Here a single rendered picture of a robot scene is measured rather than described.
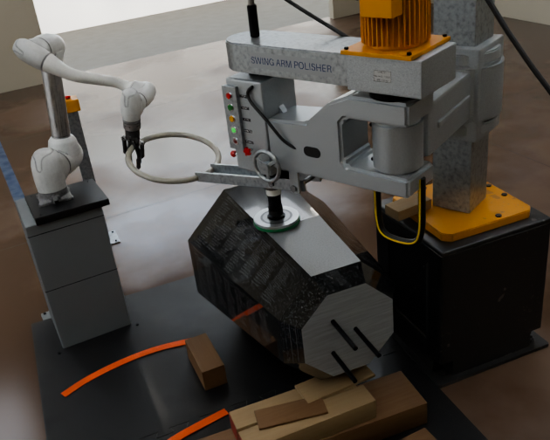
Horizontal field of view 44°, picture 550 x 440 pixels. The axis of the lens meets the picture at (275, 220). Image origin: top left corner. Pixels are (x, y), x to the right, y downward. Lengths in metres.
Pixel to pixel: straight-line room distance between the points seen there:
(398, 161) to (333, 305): 0.65
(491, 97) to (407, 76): 0.77
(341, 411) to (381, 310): 0.46
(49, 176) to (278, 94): 1.44
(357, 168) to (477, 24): 0.79
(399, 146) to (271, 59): 0.61
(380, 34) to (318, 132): 0.50
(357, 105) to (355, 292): 0.77
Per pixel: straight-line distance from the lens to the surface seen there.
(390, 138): 2.51
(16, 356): 4.19
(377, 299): 2.88
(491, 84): 3.04
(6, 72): 9.67
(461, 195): 3.26
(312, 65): 2.58
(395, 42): 2.40
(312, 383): 3.12
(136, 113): 3.50
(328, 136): 2.66
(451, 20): 3.01
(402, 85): 2.38
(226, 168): 3.36
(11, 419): 3.78
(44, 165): 3.75
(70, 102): 4.68
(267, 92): 2.82
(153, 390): 3.61
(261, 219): 3.17
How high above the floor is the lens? 2.33
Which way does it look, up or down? 28 degrees down
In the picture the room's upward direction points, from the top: 7 degrees counter-clockwise
